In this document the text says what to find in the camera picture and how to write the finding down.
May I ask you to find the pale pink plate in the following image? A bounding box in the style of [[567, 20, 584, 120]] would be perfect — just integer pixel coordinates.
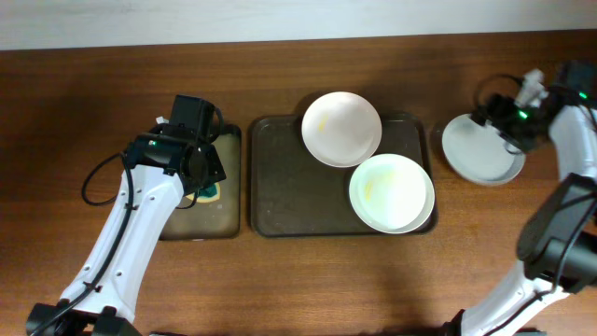
[[301, 91, 382, 168]]

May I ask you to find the large brown serving tray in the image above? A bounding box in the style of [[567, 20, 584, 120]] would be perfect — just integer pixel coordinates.
[[250, 113, 437, 238]]

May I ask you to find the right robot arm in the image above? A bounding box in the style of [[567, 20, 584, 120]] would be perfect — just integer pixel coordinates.
[[439, 61, 596, 336]]

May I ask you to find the green and yellow sponge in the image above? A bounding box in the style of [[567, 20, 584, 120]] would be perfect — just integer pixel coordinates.
[[186, 183, 221, 203]]

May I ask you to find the pale blue plate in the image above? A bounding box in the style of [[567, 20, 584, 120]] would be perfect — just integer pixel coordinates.
[[441, 115, 526, 186]]

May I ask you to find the pale green plate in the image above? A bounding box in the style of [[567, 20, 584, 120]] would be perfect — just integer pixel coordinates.
[[348, 154, 436, 234]]

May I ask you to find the small black water tray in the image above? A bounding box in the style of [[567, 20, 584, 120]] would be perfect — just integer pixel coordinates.
[[160, 124, 242, 241]]

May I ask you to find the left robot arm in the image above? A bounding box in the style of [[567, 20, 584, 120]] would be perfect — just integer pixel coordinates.
[[25, 95, 226, 335]]

